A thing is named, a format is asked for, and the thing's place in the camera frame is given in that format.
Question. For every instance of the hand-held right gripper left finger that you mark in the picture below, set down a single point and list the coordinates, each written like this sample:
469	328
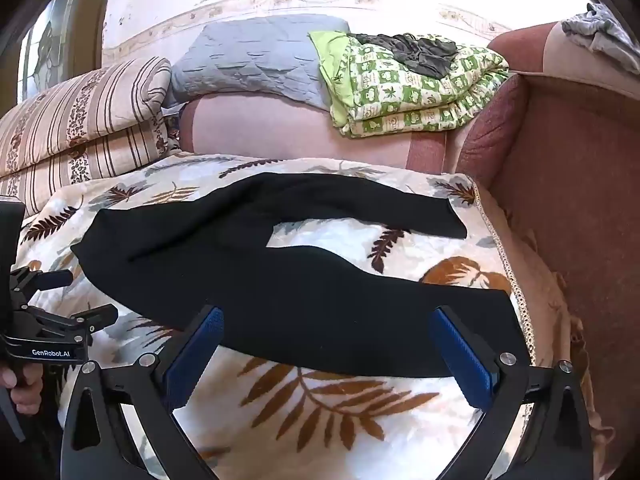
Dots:
196	352

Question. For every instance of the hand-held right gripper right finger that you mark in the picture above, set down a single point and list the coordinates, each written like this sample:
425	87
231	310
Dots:
462	355

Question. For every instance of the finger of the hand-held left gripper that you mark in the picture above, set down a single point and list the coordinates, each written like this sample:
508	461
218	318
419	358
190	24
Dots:
50	278
95	317

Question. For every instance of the black pants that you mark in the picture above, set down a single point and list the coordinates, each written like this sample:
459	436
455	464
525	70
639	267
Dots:
280	280

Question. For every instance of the person's left hand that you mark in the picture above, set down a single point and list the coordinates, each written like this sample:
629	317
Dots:
27	390

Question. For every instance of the leaf printed blanket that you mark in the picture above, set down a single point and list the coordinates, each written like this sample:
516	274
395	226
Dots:
320	410

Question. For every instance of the striped beige pillows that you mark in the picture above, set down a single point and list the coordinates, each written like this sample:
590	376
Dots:
80	125

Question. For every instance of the stained glass door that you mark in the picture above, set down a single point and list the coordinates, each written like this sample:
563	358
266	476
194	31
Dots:
47	40

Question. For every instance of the green printed folded blanket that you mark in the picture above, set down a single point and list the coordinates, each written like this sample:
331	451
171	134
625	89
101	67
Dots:
410	85

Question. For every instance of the grey quilted blanket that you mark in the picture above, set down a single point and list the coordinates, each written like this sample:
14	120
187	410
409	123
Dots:
255	57

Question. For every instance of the dark grey cloth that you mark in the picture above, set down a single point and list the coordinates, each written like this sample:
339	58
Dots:
415	52

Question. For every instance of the grey white crumpled cloth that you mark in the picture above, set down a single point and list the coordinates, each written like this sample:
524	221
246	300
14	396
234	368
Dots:
602	30

